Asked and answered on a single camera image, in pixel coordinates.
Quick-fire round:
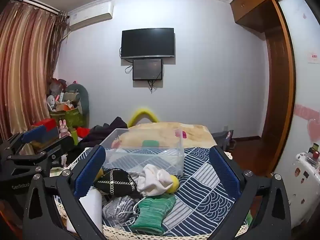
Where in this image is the curtain rail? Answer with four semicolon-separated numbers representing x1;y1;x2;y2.
12;0;68;16

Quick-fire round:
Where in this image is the red box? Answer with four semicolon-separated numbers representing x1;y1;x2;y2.
32;118;58;131

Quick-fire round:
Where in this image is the green storage bag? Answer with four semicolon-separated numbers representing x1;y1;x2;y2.
49;107;84;131

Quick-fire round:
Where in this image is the red cloth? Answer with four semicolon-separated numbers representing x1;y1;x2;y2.
76;127;91;139

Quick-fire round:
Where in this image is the clear plastic storage box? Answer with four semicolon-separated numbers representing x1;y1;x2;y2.
99;128;186;177

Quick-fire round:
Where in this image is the wall-mounted black television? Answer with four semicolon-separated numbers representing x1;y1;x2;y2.
121;28;175;60

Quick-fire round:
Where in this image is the thin white cord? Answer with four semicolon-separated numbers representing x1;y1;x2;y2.
114;197;144;227

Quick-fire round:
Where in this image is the white cloth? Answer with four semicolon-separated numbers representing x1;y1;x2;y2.
137;164;174;197

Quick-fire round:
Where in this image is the yellow curved foam tube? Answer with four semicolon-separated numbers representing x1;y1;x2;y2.
128;108;159;127

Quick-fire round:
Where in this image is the dark bag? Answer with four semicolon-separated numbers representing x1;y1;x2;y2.
211;129;237;153

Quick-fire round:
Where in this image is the black patterned knit hat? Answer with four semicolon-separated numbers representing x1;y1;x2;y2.
94;169;137;196

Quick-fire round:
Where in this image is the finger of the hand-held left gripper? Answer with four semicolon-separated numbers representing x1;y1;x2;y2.
0;124;48;162
5;136;75;171

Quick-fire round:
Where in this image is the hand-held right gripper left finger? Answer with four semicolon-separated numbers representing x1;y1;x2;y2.
22;145;107;240

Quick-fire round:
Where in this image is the black clothing pile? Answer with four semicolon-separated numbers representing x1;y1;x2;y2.
79;117;129;149

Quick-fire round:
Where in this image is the green knit glove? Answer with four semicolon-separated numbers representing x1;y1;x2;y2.
129;194;177;236

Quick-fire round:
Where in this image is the pile of household clutter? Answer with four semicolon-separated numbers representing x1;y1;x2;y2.
46;78;81;112

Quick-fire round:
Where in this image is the grey knitted cloth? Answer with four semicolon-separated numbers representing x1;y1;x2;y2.
102;195;141;223

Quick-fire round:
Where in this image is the beige fleece blanket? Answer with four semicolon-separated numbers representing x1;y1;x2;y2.
119;122;217;149

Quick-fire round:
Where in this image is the white cylinder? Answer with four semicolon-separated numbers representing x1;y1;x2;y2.
66;189;103;233

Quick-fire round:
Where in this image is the striped brown curtain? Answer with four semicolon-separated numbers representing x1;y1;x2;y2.
0;0;68;141

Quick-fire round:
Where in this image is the blue wave-patterned blanket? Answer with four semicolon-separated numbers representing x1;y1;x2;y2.
82;146;250;238

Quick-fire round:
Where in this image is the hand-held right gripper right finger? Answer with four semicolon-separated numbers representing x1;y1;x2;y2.
209;145;292;240

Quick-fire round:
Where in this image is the white air conditioner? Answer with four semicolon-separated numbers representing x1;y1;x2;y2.
68;5;114;30

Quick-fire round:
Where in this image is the small black wall monitor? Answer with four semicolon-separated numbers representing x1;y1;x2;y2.
132;58;164;81

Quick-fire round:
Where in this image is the yellow soft ball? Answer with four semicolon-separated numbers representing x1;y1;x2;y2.
166;176;179;194

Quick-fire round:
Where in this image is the grey-green pillow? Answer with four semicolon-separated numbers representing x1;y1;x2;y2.
66;83;90;128

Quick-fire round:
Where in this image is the white cabinet with stickers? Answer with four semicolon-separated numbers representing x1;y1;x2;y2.
287;151;320;228

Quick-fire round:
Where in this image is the wooden overhead cabinet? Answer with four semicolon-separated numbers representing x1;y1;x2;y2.
229;0;295;33

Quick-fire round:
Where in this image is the pink rabbit toy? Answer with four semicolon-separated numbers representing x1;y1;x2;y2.
59;119;71;138

